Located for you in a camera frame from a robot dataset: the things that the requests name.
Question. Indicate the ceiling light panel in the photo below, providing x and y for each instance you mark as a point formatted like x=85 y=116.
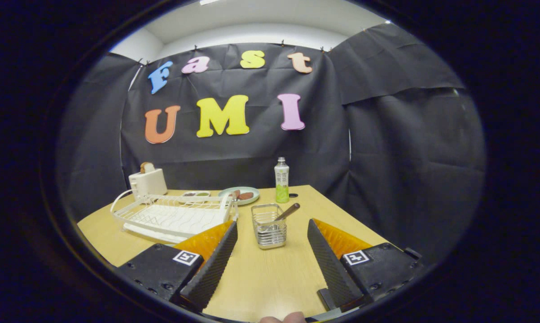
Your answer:
x=209 y=2

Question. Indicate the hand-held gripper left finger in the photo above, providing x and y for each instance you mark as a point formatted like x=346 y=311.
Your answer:
x=211 y=264

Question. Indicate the brown sausages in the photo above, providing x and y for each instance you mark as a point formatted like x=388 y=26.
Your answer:
x=245 y=196

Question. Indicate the light green plate with food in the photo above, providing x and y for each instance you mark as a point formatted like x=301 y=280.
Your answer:
x=227 y=194

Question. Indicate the small divided sauce dish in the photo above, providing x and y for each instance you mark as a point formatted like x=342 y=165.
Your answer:
x=195 y=194

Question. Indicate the white toaster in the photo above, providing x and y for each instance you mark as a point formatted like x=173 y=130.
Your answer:
x=149 y=183

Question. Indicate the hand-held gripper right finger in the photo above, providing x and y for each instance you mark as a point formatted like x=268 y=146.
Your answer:
x=335 y=269

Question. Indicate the black backdrop cloth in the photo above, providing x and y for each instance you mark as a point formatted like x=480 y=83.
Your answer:
x=386 y=170

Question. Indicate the toasted bread slice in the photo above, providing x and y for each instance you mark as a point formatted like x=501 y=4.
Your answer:
x=147 y=167

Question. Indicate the green tea bottle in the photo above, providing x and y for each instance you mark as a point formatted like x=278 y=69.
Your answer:
x=282 y=184

